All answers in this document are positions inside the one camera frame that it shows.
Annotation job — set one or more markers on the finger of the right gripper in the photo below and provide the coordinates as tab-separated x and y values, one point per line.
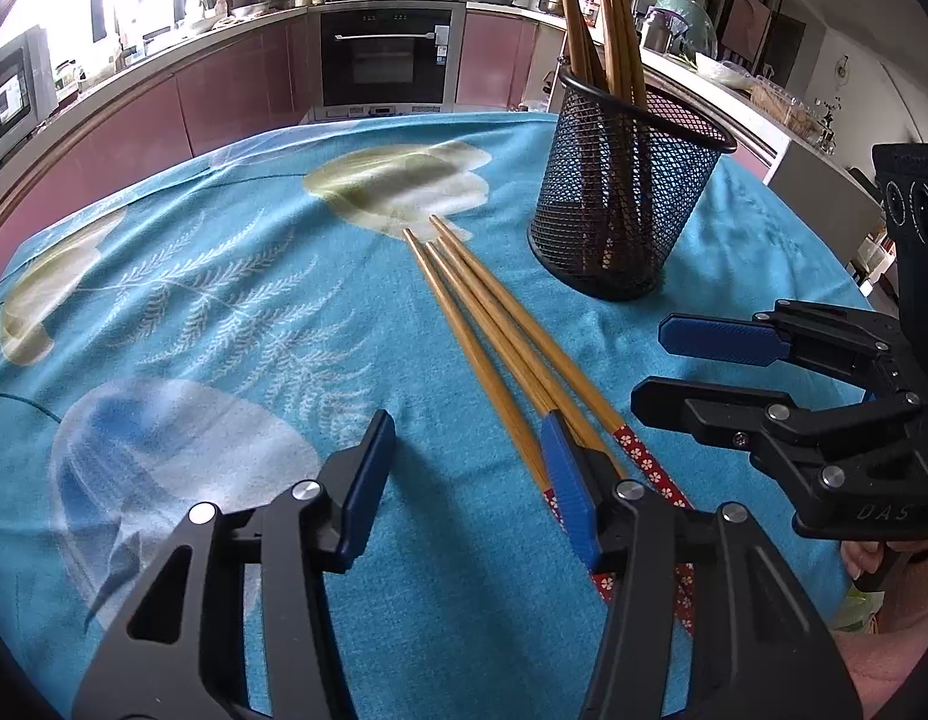
715	415
749	343

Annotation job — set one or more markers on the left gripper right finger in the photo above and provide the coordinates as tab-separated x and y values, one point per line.
759	649

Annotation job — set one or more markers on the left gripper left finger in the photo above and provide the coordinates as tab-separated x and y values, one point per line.
176	648

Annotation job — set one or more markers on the wooden chopstick red end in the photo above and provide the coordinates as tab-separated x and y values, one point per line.
610	48
612	423
499	387
627	93
584	22
509	344
634	58

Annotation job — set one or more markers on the pink kitchen cabinets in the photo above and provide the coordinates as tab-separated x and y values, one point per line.
229	84

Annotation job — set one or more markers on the right hand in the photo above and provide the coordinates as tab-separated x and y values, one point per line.
906	602

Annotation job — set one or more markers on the black mesh utensil cup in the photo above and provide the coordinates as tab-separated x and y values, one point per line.
620	183

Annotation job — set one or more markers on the blue floral tablecloth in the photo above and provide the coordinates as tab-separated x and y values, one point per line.
216	330

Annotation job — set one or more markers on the built-in black oven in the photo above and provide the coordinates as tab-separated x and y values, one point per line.
389	54

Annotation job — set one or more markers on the white microwave oven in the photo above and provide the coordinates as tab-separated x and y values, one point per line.
27	90

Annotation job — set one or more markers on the black camera box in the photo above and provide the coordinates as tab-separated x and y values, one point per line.
901	170

